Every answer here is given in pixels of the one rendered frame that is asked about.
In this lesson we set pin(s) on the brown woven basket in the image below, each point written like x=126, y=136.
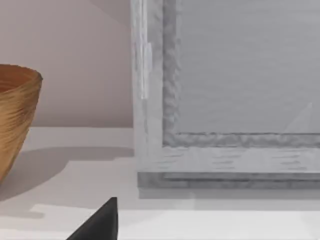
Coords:
x=15, y=112

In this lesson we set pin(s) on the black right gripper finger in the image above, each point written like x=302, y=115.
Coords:
x=103, y=223

